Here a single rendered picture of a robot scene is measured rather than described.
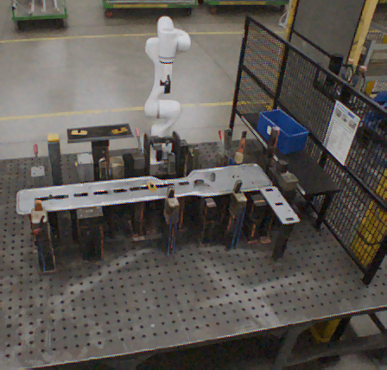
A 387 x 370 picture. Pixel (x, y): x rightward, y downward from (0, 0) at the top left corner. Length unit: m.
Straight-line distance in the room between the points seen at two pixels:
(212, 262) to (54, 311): 0.86
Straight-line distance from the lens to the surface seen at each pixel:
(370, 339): 2.91
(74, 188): 2.27
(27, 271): 2.29
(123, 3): 8.79
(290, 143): 2.63
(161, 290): 2.17
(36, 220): 2.01
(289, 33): 5.12
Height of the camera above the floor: 2.39
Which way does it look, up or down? 36 degrees down
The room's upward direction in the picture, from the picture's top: 2 degrees clockwise
